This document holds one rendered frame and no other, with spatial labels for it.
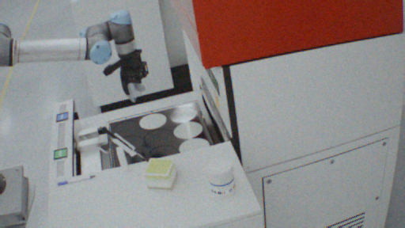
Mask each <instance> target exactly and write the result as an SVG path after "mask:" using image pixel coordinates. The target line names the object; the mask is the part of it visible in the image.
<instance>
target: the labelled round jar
mask: <svg viewBox="0 0 405 228"><path fill-rule="evenodd" d="M206 171H207V176H208V181H209V186H210V193H211V195H212V196H213V197H215V198H217V199H227V198H229V197H231V196H233V195H234V193H235V192H236V185H235V179H234V173H233V164H232V162H231V161H230V160H228V159H226V158H216V159H214V160H212V161H210V162H209V163H208V164H207V166H206Z"/></svg>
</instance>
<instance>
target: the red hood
mask: <svg viewBox="0 0 405 228"><path fill-rule="evenodd" d="M169 1H170V5H171V6H172V8H173V10H174V11H175V13H176V16H177V17H178V18H179V20H180V24H181V25H182V27H183V29H184V31H185V33H186V35H187V37H188V39H189V40H190V42H191V45H192V47H193V48H194V50H195V53H196V54H197V56H198V57H199V60H200V62H201V64H202V66H203V67H204V68H205V69H209V68H212V67H219V66H221V65H225V64H229V63H238V62H243V61H246V60H249V59H256V58H260V57H266V56H270V55H276V54H279V53H280V54H282V53H286V52H289V51H298V50H301V49H308V48H313V47H319V46H323V45H324V46H325V45H328V44H337V43H342V42H345V41H351V40H358V39H363V38H368V37H374V36H380V35H382V36H383V35H385V34H386V35H388V34H390V33H391V34H393V33H397V32H403V29H404V26H403V23H404V21H403V18H404V16H403V0H169Z"/></svg>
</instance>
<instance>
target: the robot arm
mask: <svg viewBox="0 0 405 228"><path fill-rule="evenodd" d="M10 30H11V29H10V27H9V26H8V25H7V24H6V23H4V22H3V21H0V67H14V66H15V65H16V63H34V62H37V63H45V62H58V61H70V60H73V61H84V60H92V61H93V62H94V64H95V63H96V64H99V65H101V64H105V63H107V62H108V60H109V59H110V58H111V56H112V46H111V44H110V43H109V42H110V41H111V40H114V41H115V49H116V52H117V53H118V58H119V59H117V60H116V61H115V62H114V63H112V64H111V65H110V64H109V65H107V66H106V67H105V68H104V71H103V72H104V75H105V76H106V77H107V76H108V75H110V74H112V73H113V72H114V71H115V70H117V69H119V68H120V69H121V71H120V74H119V76H120V81H121V84H122V87H123V91H124V92H125V95H127V97H128V98H129V99H130V100H131V101H132V102H134V103H135V102H136V98H137V97H140V96H141V95H142V92H144V91H146V87H145V86H143V85H141V84H142V79H143V78H146V77H147V74H149V71H148V67H147V63H146V61H142V57H141V54H142V49H136V40H135V37H134V32H133V31H134V28H133V25H132V20H131V15H130V12H129V10H124V9H122V10H116V11H115V12H113V13H111V14H110V19H109V21H106V22H103V23H100V24H97V25H92V26H89V27H87V28H85V29H82V30H81V31H80V32H79V35H80V37H81V38H71V39H63V38H62V39H53V40H47V39H45V40H22V41H17V40H16V39H15V38H13V39H12V35H11V33H12V32H11V31H10ZM146 69H147V71H146Z"/></svg>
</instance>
